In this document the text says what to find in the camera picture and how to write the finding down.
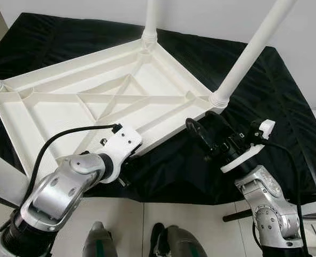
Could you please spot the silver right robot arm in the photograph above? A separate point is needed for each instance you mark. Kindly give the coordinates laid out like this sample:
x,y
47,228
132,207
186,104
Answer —
x,y
267,203

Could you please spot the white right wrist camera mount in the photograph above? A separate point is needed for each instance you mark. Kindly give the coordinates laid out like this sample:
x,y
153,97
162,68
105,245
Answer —
x,y
248,155

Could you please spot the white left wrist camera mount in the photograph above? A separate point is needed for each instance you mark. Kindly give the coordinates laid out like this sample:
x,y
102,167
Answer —
x,y
120,147

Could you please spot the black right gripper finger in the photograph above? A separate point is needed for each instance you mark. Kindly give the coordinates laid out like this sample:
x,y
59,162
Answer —
x,y
197,130
219,124

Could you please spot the grey robot foot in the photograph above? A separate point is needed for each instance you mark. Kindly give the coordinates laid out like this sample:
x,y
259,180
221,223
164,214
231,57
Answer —
x,y
99,243
179,243

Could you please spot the white plastic children table top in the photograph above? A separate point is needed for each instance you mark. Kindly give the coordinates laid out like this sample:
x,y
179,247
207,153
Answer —
x,y
67,112

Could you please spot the grey left robot foot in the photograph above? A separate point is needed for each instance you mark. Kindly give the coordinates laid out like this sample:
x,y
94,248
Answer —
x,y
99,243

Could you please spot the grey right robot foot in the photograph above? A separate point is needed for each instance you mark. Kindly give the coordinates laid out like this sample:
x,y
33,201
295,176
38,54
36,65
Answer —
x,y
179,243

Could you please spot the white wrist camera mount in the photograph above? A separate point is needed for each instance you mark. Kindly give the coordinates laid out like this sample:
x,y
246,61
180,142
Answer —
x,y
120,147
248,155

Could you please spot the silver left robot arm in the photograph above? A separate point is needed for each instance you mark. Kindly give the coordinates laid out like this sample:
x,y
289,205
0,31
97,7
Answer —
x,y
61,187

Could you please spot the black table cloth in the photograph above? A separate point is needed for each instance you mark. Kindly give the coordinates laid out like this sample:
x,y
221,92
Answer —
x,y
280,139

